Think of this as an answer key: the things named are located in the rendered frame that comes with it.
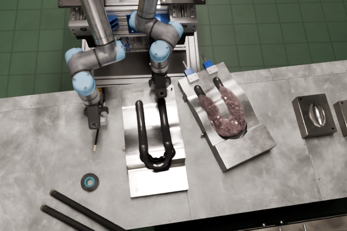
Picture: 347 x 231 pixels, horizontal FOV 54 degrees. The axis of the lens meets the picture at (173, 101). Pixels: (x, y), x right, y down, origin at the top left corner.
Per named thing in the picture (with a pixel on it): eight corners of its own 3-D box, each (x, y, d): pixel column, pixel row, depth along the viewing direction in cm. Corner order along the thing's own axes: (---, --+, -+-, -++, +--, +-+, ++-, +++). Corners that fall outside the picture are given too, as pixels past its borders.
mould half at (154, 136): (122, 97, 172) (119, 86, 160) (172, 91, 174) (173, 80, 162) (131, 198, 155) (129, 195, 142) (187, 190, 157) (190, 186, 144)
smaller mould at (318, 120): (291, 101, 175) (296, 96, 169) (318, 98, 176) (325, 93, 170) (301, 138, 168) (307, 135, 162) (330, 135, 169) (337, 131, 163)
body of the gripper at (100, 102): (104, 95, 148) (99, 83, 137) (105, 113, 145) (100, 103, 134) (86, 97, 147) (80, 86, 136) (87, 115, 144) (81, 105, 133)
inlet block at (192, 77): (178, 65, 177) (178, 60, 172) (187, 62, 178) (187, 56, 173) (189, 86, 173) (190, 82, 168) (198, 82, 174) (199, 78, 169)
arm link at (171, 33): (161, 13, 139) (148, 33, 135) (186, 24, 137) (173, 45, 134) (161, 24, 146) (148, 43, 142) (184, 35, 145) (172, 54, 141)
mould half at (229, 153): (177, 84, 176) (178, 75, 166) (221, 66, 181) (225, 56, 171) (222, 172, 161) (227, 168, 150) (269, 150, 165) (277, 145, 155)
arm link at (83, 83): (89, 66, 122) (96, 86, 120) (94, 79, 133) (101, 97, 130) (67, 73, 121) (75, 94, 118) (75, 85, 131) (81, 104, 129)
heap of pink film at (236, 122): (194, 97, 168) (195, 91, 160) (225, 83, 171) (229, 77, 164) (219, 143, 160) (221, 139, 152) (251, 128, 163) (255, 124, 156)
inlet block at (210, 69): (196, 58, 179) (198, 52, 174) (205, 54, 180) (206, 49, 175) (208, 78, 175) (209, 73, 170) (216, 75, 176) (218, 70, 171)
